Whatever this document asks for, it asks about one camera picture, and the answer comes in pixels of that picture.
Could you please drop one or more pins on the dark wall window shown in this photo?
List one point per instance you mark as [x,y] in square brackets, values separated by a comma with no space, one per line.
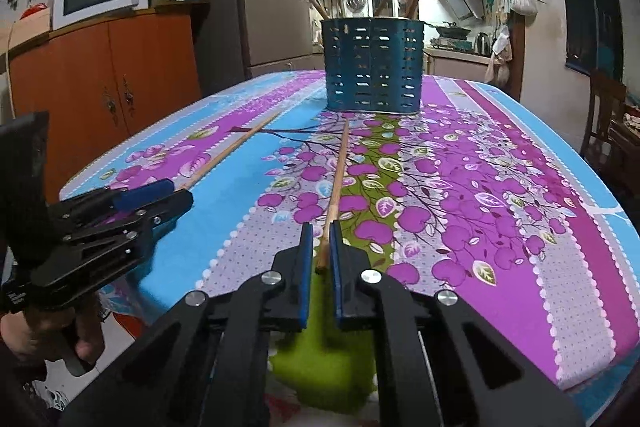
[587,7]

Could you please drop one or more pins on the red item on box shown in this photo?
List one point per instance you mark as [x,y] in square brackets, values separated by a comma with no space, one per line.
[36,12]

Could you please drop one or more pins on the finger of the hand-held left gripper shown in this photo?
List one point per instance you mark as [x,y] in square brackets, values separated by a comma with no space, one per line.
[145,194]
[100,262]

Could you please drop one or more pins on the wooden chair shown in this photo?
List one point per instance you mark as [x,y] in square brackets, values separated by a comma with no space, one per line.
[605,117]

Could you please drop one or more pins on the hanging metal colander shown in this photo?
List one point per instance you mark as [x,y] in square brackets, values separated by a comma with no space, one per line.
[357,3]

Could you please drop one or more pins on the beige box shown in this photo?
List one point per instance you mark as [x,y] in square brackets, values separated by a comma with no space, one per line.
[30,29]

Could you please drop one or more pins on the hanging pale bag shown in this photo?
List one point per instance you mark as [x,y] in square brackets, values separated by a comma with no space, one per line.
[500,57]

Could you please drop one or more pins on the person's left hand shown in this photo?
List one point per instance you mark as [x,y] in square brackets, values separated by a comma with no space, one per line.
[20,337]

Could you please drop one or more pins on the blue perforated utensil holder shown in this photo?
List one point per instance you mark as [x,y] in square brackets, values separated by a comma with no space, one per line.
[372,67]

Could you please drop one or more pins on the wooden chopstick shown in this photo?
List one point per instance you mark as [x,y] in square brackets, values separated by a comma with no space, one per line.
[230,151]
[334,192]

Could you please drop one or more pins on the floral purple blue tablecloth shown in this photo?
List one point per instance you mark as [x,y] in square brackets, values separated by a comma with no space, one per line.
[475,207]

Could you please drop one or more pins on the grey refrigerator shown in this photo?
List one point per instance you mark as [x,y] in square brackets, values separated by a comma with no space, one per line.
[270,7]

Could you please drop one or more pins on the metal kettle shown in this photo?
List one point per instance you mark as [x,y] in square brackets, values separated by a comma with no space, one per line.
[482,43]

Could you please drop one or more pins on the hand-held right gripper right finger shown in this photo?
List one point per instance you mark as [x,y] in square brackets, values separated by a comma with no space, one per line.
[336,274]

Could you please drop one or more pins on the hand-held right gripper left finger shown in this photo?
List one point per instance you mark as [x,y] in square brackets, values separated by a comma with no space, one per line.
[306,272]

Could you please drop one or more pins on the black wok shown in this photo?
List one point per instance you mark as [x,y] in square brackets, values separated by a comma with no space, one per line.
[452,28]

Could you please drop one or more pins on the orange wooden cabinet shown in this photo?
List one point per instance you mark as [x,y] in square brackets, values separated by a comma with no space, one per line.
[100,97]

